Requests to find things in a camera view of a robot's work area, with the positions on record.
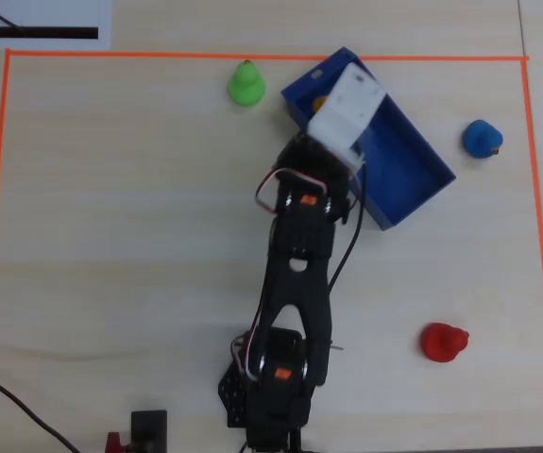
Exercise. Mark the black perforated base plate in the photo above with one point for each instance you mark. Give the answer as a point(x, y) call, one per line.
point(233, 396)

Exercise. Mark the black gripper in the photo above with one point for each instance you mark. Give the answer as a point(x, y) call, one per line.
point(307, 150)

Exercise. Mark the blue plastic box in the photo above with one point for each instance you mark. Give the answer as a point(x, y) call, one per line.
point(403, 174)

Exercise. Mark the yellow rubber duck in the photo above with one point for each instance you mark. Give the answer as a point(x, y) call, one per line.
point(320, 104)

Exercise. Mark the red rubber duck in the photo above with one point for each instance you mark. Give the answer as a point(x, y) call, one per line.
point(441, 342)

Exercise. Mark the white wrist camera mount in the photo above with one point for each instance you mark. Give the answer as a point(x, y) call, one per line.
point(346, 108)

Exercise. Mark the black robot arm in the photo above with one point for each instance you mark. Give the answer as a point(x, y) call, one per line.
point(299, 292)

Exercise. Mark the red stand knob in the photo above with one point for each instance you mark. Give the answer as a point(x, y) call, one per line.
point(113, 443)

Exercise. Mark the blue rubber duck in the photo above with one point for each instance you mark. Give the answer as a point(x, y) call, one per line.
point(481, 139)

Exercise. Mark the green rubber duck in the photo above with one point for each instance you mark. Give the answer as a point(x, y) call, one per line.
point(246, 87)

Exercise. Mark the white paper with black bar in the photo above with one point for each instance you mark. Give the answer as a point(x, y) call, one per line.
point(63, 14)

